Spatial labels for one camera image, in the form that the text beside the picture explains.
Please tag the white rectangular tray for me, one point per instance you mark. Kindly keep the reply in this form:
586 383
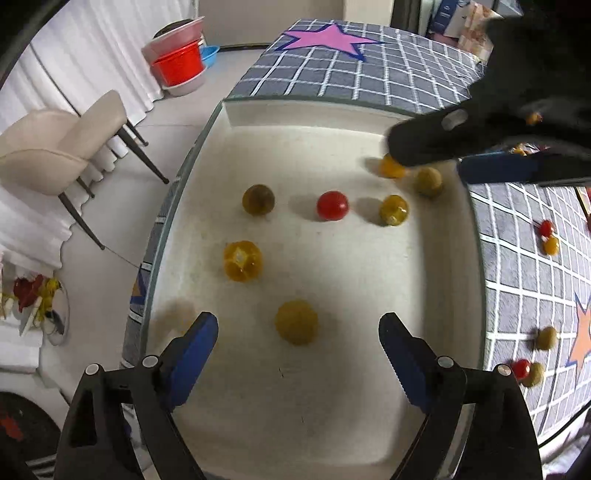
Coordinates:
332 277

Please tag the orange cherry tomato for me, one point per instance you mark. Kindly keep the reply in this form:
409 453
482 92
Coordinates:
392 171
551 245

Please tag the white plastic basin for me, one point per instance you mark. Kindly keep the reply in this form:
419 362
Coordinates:
184 87

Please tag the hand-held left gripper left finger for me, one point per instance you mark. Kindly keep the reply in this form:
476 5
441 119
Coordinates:
194 360

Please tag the olive-tan longan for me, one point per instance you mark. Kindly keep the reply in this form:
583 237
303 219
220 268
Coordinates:
547 338
428 182
296 322
535 374

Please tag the printed cardboard boxes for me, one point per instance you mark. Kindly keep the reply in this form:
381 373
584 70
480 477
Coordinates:
461 25

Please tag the brown longan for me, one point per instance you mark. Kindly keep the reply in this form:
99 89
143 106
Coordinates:
258 199

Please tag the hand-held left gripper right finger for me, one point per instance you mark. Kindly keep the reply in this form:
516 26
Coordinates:
406 360

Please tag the beige upholstered chair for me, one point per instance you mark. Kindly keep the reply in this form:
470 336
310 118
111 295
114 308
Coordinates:
60 143

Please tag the orange kumquat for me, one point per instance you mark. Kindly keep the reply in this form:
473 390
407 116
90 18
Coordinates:
243 261

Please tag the dark round object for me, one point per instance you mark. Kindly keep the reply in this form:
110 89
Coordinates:
23 434

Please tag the white curtain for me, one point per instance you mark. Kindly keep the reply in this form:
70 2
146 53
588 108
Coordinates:
55 60

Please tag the grey checked star-print cloth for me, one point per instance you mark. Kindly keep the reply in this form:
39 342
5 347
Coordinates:
406 69

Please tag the blue plastic basin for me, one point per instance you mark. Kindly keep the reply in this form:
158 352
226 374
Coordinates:
211 54

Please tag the red plastic basin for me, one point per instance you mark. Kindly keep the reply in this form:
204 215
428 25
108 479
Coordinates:
178 64

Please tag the red and yellow toy pile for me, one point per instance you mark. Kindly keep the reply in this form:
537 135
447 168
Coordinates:
32 295

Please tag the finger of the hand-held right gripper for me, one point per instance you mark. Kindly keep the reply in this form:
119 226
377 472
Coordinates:
498 168
429 138

